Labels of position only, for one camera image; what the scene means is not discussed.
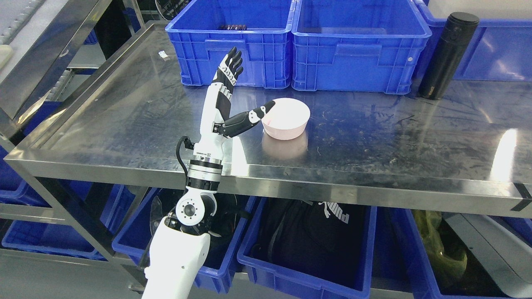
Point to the black puma bag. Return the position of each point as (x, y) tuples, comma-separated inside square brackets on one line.
[(322, 239)]

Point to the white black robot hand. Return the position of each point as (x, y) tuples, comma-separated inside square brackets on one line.
[(216, 123)]

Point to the empty blue crate on table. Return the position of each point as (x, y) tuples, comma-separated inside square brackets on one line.
[(357, 45)]

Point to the blue bin with yellow bag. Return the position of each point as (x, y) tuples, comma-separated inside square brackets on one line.
[(462, 256)]

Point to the blue crate with dark items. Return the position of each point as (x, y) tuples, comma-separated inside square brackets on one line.
[(206, 30)]

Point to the blue crate behind thermos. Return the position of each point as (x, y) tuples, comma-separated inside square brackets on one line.
[(500, 48)]

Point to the blue bin with helmet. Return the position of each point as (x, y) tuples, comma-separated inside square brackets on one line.
[(228, 229)]

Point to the black thermos bottle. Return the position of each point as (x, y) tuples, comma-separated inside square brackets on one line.
[(456, 35)]

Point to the pink plastic bowl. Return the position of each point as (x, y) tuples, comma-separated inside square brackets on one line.
[(287, 119)]

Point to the blue bin with black bag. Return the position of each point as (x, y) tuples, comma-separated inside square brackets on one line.
[(302, 285)]

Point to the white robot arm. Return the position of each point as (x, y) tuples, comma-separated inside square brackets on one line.
[(176, 256)]

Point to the stainless steel table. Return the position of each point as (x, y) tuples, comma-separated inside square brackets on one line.
[(469, 152)]

